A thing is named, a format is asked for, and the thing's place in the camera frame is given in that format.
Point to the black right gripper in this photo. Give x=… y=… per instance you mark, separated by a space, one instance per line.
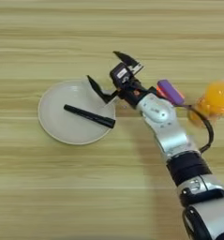
x=132 y=93

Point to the black marker pen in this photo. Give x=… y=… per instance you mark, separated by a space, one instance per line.
x=88 y=115

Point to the round beige plate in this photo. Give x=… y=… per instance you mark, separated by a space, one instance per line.
x=66 y=125

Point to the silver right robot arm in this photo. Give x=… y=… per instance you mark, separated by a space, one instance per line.
x=169 y=134

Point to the purple rectangular block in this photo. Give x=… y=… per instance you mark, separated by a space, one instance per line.
x=171 y=92

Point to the orange juice bottle white cap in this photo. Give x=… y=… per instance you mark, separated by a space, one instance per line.
x=218 y=100

